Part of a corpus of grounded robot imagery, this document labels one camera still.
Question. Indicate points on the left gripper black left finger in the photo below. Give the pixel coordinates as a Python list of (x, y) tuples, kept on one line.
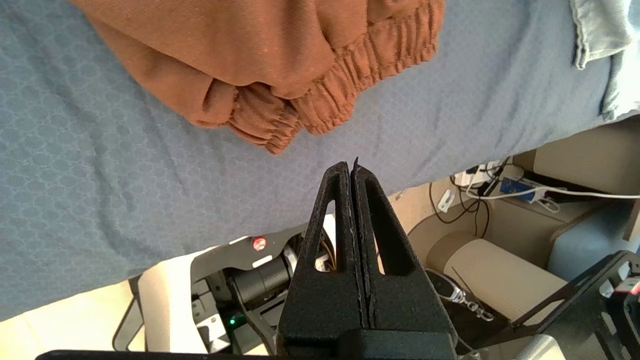
[(320, 305)]

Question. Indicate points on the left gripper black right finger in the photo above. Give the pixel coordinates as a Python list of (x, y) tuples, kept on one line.
[(405, 305)]

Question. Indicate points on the rust brown garment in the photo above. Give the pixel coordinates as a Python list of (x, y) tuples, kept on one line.
[(250, 45)]

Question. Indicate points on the light blue denim shorts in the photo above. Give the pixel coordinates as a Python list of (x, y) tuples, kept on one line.
[(600, 30)]

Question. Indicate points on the beige rounded cushion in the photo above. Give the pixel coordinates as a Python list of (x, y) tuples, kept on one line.
[(500, 280)]

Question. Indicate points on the small white adapter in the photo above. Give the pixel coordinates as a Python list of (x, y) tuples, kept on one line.
[(446, 200)]

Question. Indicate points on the white power strip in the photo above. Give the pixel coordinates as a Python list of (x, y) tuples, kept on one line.
[(475, 175)]

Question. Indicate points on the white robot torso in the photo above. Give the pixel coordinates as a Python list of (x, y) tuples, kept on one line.
[(165, 300)]

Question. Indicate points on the light blue storage box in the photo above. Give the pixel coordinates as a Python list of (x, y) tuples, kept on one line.
[(590, 245)]

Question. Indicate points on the brown cardboard box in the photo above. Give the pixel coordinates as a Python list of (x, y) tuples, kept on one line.
[(590, 155)]

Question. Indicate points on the blue bed sheet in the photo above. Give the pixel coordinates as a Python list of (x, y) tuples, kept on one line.
[(100, 200)]

